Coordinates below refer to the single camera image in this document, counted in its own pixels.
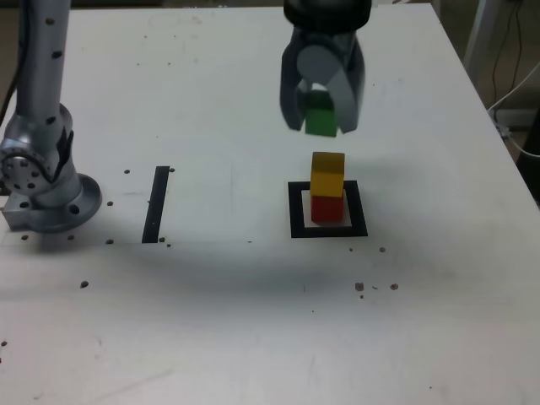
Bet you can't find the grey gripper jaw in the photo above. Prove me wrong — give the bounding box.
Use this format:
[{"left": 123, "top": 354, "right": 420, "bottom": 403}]
[
  {"left": 279, "top": 29, "right": 306, "bottom": 131},
  {"left": 296, "top": 37, "right": 366, "bottom": 136}
]

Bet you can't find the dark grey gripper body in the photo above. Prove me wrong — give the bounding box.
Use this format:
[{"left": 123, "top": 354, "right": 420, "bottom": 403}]
[{"left": 293, "top": 28, "right": 359, "bottom": 68}]

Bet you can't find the green cube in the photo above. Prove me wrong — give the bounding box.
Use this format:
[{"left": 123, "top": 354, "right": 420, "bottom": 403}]
[{"left": 303, "top": 91, "right": 338, "bottom": 138}]

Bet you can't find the yellow cube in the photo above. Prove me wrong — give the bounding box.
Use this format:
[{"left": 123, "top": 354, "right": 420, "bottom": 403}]
[{"left": 310, "top": 151, "right": 346, "bottom": 198}]

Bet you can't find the red cube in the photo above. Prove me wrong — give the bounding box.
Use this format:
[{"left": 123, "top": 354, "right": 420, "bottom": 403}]
[{"left": 310, "top": 193, "right": 345, "bottom": 224}]

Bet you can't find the black tape square outline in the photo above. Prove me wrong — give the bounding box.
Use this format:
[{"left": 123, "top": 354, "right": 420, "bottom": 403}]
[{"left": 287, "top": 180, "right": 369, "bottom": 239}]

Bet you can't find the black tape strip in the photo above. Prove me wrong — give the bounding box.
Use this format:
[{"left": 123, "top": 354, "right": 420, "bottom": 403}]
[{"left": 141, "top": 165, "right": 170, "bottom": 245}]

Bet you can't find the grey power strip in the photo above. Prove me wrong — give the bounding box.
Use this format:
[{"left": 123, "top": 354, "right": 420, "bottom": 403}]
[{"left": 489, "top": 107, "right": 540, "bottom": 130}]

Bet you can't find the white metal frame leg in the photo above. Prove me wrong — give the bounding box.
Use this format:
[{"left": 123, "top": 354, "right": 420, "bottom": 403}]
[{"left": 463, "top": 0, "right": 497, "bottom": 81}]

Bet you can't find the white background cable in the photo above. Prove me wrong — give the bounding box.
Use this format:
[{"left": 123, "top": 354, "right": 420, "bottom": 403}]
[{"left": 487, "top": 62, "right": 540, "bottom": 158}]

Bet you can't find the thin black background cable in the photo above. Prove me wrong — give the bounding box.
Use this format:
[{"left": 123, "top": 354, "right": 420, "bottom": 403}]
[{"left": 490, "top": 0, "right": 525, "bottom": 110}]

